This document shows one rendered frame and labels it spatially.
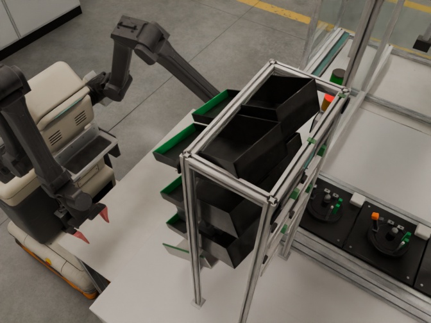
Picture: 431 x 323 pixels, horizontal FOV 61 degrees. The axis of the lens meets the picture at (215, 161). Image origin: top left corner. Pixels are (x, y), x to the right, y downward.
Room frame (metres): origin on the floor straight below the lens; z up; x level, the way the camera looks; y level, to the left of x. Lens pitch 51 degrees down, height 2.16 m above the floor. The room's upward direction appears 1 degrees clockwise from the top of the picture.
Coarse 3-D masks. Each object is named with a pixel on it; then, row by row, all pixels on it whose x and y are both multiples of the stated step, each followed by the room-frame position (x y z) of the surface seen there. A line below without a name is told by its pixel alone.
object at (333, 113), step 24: (264, 72) 0.65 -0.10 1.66; (240, 96) 0.58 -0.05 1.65; (336, 96) 0.58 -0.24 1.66; (216, 120) 0.50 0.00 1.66; (336, 120) 0.58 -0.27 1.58; (192, 144) 0.44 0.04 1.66; (312, 144) 0.44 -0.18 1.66; (288, 168) 0.39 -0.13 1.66; (192, 192) 0.41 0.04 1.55; (192, 216) 0.40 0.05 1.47; (264, 216) 0.32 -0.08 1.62; (192, 240) 0.40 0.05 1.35; (264, 240) 0.31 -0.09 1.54; (288, 240) 0.59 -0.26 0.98; (192, 264) 0.41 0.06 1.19
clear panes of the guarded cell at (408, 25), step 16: (336, 0) 1.94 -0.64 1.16; (352, 0) 2.08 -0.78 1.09; (416, 0) 1.91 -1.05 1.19; (320, 16) 1.75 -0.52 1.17; (336, 16) 2.03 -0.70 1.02; (352, 16) 2.07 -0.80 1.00; (400, 16) 1.93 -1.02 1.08; (416, 16) 1.89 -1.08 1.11; (320, 32) 1.82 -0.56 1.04; (352, 32) 2.05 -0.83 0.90; (400, 32) 1.91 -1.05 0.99; (416, 32) 1.87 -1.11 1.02; (320, 48) 1.89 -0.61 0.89; (400, 48) 1.89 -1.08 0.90
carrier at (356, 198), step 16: (320, 192) 0.79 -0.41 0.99; (336, 192) 0.81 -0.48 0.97; (320, 208) 0.72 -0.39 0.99; (336, 208) 0.70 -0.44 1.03; (352, 208) 0.74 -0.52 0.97; (304, 224) 0.66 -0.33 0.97; (320, 224) 0.67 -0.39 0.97; (336, 224) 0.67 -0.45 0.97; (352, 224) 0.67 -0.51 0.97; (336, 240) 0.60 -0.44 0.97
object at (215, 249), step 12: (180, 228) 0.51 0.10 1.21; (252, 228) 0.43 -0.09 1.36; (204, 240) 0.42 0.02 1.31; (216, 240) 0.45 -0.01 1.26; (228, 240) 0.44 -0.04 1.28; (240, 240) 0.40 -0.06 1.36; (252, 240) 0.42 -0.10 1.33; (216, 252) 0.39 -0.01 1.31; (228, 252) 0.37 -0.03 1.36; (240, 252) 0.38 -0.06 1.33; (228, 264) 0.36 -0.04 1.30
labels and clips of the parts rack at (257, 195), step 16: (320, 80) 0.63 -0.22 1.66; (320, 144) 0.49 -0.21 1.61; (192, 160) 0.40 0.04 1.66; (208, 176) 0.38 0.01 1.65; (224, 176) 0.37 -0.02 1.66; (304, 176) 0.50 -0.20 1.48; (240, 192) 0.34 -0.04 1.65; (256, 192) 0.34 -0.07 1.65; (288, 192) 0.37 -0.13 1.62; (272, 224) 0.31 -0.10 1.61; (272, 240) 0.35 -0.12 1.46; (272, 256) 0.39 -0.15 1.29
